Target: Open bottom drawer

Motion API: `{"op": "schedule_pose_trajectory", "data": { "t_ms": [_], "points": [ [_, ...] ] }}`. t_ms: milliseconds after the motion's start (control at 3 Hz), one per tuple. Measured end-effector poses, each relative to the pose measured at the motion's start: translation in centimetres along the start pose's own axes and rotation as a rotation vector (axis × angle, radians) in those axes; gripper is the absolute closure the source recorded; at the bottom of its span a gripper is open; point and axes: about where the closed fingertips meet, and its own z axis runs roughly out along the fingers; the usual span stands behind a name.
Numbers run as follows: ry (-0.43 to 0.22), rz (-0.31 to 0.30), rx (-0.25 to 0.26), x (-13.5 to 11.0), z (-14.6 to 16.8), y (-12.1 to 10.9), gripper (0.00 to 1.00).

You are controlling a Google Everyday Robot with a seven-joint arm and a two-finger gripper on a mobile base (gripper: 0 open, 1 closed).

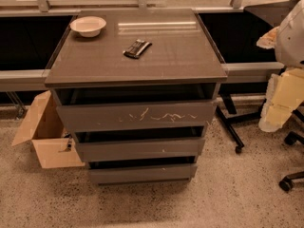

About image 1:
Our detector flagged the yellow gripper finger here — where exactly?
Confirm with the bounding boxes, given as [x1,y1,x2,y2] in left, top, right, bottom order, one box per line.
[258,68,304,132]
[256,27,278,49]

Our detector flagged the grey bottom drawer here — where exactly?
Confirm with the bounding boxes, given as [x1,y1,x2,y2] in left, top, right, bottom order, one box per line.
[88,163,198,184]

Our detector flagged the grey drawer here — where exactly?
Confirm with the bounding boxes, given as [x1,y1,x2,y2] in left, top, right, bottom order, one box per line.
[57,101,216,132]
[88,163,198,184]
[76,137,205,162]

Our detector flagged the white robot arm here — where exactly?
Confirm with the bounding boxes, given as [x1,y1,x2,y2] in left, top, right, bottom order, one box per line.
[256,0,304,132]

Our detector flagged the grey drawer cabinet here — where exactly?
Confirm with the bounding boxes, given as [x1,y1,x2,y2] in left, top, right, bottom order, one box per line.
[45,9,226,184]

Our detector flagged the grey top drawer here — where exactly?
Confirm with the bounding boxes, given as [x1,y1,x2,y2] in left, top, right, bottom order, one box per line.
[57,101,216,132]

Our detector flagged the grey middle drawer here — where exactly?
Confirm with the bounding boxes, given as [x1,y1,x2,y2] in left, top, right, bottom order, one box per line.
[76,137,205,162]

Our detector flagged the open cardboard box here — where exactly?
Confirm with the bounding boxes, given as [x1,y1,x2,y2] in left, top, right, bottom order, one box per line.
[12,91,85,169]

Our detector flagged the black rolling standing desk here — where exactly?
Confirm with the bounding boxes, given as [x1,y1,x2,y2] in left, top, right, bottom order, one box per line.
[215,0,304,155]

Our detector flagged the black office chair base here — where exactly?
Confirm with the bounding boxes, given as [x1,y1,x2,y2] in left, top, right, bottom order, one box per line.
[278,108,304,194]

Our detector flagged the black snack bar wrapper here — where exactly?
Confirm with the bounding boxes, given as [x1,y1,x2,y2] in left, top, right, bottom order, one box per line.
[123,39,151,59]

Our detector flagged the white bowl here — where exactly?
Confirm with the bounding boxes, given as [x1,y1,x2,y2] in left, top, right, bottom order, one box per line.
[70,16,106,38]

